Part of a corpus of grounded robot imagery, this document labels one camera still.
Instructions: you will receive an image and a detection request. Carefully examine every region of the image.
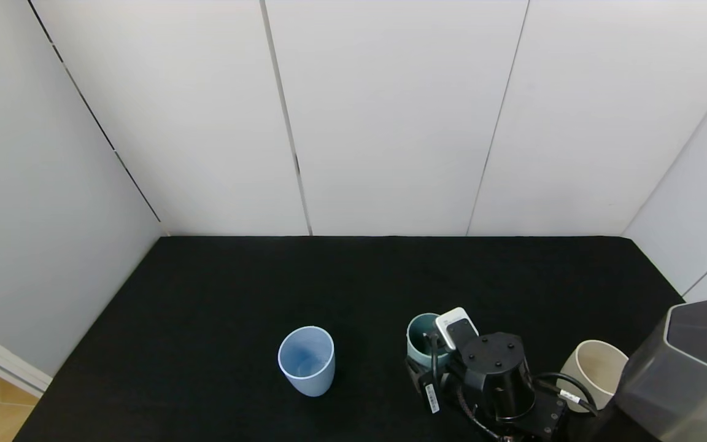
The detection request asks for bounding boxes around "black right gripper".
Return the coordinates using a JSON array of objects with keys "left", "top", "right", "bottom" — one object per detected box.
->
[{"left": 404, "top": 354, "right": 459, "bottom": 414}]

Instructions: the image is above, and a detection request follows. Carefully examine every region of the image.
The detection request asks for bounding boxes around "teal plastic cup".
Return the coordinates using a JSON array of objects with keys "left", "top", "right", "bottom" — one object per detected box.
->
[{"left": 406, "top": 312, "right": 454, "bottom": 370}]

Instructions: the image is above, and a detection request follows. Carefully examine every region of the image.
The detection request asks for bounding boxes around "light blue plastic cup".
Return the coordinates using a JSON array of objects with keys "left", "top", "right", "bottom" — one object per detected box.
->
[{"left": 277, "top": 325, "right": 336, "bottom": 398}]

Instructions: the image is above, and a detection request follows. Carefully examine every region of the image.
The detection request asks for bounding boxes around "cream plastic cup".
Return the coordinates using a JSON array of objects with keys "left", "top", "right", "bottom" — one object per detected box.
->
[{"left": 557, "top": 339, "right": 630, "bottom": 412}]

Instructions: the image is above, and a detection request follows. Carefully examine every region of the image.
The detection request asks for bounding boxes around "black table cloth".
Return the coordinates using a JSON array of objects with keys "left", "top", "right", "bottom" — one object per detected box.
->
[{"left": 13, "top": 236, "right": 707, "bottom": 442}]

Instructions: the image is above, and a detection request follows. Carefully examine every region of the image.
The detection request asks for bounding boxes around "white baseboard strip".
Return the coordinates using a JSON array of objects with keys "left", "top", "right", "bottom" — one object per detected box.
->
[{"left": 0, "top": 319, "right": 53, "bottom": 398}]

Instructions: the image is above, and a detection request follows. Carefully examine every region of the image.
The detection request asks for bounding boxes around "black camera cable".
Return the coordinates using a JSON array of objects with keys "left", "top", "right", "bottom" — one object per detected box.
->
[{"left": 423, "top": 331, "right": 445, "bottom": 384}]

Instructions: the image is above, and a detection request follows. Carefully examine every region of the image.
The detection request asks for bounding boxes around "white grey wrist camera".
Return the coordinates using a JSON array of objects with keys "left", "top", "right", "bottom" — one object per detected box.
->
[{"left": 435, "top": 306, "right": 480, "bottom": 351}]

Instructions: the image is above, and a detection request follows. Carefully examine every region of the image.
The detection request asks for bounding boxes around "black cable with white label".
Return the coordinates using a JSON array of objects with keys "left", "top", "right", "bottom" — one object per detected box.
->
[{"left": 534, "top": 371, "right": 601, "bottom": 419}]

